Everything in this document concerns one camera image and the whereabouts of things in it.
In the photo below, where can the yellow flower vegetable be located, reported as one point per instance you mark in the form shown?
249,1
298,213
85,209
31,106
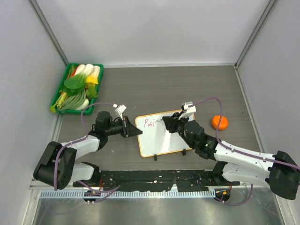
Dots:
91,80

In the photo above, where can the slotted cable duct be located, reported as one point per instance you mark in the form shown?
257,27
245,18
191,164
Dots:
87,194

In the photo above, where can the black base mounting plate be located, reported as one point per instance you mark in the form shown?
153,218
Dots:
157,180

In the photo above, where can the white radish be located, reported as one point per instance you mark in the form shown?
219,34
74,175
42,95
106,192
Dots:
83,105

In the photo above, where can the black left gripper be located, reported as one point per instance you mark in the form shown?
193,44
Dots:
128,130

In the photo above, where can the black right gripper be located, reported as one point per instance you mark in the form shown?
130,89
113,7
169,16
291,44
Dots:
171,122

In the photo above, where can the green long beans bundle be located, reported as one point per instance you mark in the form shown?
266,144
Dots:
73,102

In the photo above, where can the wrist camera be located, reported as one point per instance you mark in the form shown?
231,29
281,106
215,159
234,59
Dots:
119,110
188,109

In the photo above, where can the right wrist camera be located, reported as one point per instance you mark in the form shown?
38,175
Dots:
188,109

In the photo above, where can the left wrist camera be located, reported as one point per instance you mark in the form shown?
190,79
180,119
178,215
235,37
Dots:
119,110

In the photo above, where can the yellow framed whiteboard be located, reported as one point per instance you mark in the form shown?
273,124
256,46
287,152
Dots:
155,139

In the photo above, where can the orange round toy fruit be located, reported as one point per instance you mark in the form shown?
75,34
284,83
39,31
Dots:
222,123

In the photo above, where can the green plastic crate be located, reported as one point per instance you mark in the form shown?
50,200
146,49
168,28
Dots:
60,97

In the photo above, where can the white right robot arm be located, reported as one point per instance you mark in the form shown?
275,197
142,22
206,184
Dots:
278,172

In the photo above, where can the green leafy bok choy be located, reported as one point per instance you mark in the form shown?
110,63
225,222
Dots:
73,85

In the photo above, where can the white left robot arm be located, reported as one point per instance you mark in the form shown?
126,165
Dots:
57,167

